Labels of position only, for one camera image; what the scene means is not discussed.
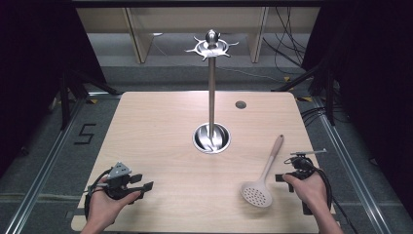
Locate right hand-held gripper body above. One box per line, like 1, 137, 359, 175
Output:
283, 148, 328, 181

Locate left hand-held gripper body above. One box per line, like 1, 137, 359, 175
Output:
105, 161, 134, 201

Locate beige slotted spoon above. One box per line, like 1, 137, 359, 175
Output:
240, 134, 285, 209

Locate metal utensil rack stand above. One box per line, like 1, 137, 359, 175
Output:
184, 28, 241, 155

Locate person's right hand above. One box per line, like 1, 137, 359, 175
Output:
282, 171, 329, 215

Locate person's left hand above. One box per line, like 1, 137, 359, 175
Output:
85, 176, 142, 228

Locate black metal stand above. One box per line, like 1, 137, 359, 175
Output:
57, 68, 122, 132
270, 59, 337, 127

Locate black curtain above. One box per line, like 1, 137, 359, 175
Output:
301, 0, 413, 209
0, 0, 108, 178

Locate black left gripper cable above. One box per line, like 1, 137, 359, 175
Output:
83, 168, 113, 220

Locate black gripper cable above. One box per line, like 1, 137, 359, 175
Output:
83, 168, 113, 220
311, 164, 359, 234

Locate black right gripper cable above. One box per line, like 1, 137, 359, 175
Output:
311, 164, 359, 234

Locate aluminium floor rail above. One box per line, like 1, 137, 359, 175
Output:
312, 97, 392, 234
3, 96, 88, 234

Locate black floor cables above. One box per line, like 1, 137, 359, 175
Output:
299, 104, 347, 127

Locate bundle of black cables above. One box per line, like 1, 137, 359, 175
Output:
261, 6, 314, 76

